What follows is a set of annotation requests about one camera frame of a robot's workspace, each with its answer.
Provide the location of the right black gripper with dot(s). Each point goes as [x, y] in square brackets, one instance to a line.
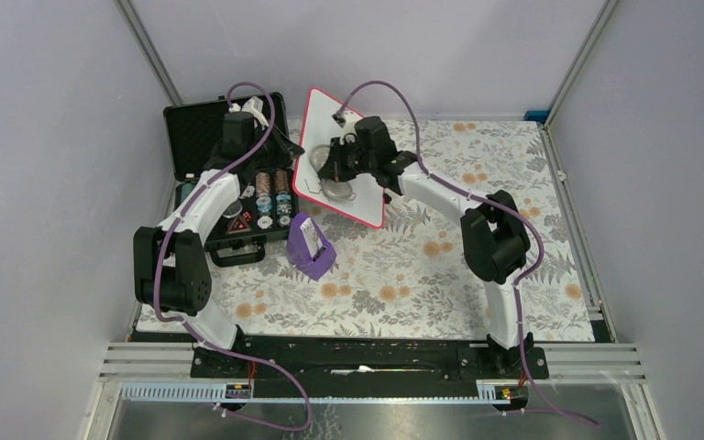
[333, 167]

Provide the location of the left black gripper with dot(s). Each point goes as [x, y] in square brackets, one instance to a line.
[288, 149]

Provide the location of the grey eraser cloth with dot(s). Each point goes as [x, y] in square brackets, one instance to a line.
[333, 190]

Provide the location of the pink framed whiteboard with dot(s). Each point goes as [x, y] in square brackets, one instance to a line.
[366, 204]

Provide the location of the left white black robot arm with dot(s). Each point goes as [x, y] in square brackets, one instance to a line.
[171, 273]

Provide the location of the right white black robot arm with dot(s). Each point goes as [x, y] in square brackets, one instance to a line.
[495, 239]

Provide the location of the orange poker chip stack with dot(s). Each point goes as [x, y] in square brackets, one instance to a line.
[263, 185]

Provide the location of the black poker chip case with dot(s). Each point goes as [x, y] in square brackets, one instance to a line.
[193, 130]

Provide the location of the blue poker chip stack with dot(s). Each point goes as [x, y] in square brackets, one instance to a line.
[264, 206]

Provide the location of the purple box holder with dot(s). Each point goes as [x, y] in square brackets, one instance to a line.
[308, 249]

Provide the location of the floral tablecloth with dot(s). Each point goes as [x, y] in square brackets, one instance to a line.
[409, 278]

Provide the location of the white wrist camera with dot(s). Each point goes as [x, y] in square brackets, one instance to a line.
[253, 106]

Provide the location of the blue corner bracket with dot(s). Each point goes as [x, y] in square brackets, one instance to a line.
[537, 116]

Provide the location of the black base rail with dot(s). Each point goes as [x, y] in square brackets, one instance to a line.
[459, 359]

